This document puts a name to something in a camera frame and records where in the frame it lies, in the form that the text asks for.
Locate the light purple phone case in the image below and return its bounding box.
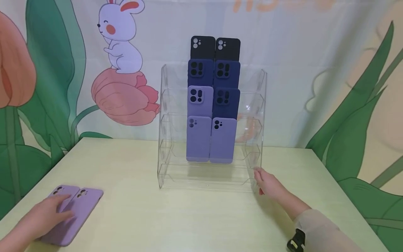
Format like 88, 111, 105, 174
40, 188, 104, 247
47, 185, 81, 212

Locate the person's left hand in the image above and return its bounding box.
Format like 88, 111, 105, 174
17, 194, 77, 243

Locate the clear acrylic display rack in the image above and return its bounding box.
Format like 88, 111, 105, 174
157, 64, 268, 194

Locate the person's right forearm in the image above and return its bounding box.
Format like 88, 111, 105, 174
283, 196, 366, 252

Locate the lavender case square camera cutout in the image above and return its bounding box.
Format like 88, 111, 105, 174
187, 86, 214, 118

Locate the black wrist band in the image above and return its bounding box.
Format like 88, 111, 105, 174
286, 228, 306, 252

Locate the person's right hand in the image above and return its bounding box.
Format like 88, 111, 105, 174
253, 167, 298, 211

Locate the lavender phone case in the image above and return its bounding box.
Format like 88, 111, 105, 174
186, 116, 212, 163
209, 117, 237, 165

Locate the person's left forearm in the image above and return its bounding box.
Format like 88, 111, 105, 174
0, 224, 30, 252

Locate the black phone case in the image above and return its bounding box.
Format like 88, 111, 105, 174
190, 36, 217, 61
215, 37, 241, 63

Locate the dark blue phone case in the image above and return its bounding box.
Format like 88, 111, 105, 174
188, 59, 215, 88
213, 60, 241, 90
212, 87, 241, 120

